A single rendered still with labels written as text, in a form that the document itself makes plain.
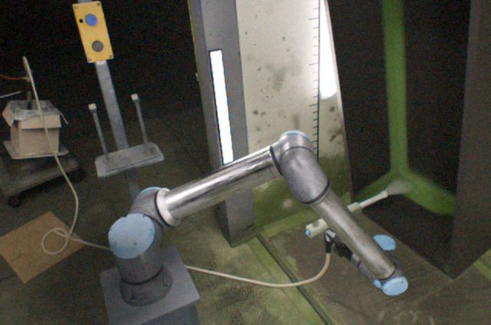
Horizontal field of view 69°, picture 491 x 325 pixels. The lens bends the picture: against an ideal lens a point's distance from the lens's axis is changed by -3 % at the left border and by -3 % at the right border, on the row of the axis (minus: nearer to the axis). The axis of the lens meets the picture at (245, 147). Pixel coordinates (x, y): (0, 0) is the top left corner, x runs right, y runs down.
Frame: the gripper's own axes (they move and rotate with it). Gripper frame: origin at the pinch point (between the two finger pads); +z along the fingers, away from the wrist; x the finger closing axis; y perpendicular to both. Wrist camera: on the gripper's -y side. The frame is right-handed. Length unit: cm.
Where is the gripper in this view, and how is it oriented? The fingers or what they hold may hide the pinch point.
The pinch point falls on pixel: (327, 225)
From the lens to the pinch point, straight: 179.9
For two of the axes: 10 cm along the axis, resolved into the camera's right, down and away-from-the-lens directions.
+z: -4.8, -4.1, 7.8
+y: 0.9, 8.6, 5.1
